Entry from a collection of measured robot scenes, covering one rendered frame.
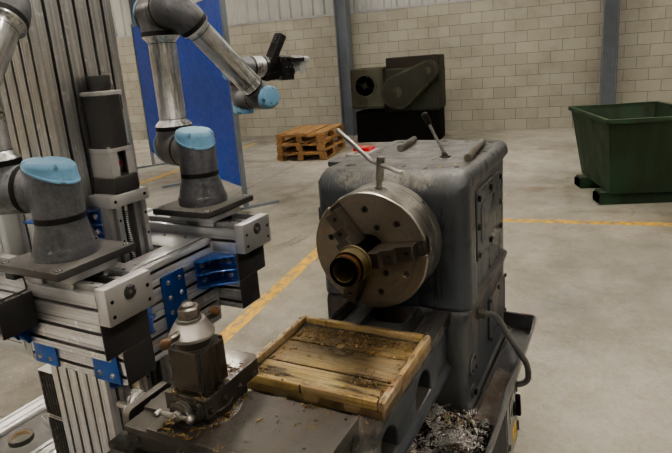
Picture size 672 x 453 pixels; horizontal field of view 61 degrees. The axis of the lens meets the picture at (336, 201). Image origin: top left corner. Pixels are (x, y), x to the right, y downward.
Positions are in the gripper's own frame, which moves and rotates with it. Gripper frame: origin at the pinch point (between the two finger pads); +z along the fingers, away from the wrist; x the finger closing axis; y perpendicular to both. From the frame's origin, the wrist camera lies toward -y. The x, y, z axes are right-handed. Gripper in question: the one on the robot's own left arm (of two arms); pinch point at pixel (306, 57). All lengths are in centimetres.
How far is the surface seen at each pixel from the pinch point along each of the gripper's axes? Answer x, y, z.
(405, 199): 83, 26, -33
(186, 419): 99, 45, -104
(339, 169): 53, 26, -29
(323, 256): 66, 44, -46
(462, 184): 89, 24, -18
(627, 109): -84, 92, 514
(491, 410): 102, 91, -12
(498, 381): 95, 92, 2
